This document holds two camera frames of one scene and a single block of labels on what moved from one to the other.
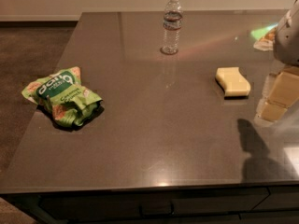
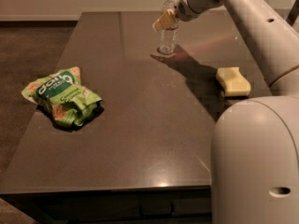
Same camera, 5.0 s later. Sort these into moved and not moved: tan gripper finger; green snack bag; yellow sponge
Moved: tan gripper finger
Not moved: yellow sponge; green snack bag
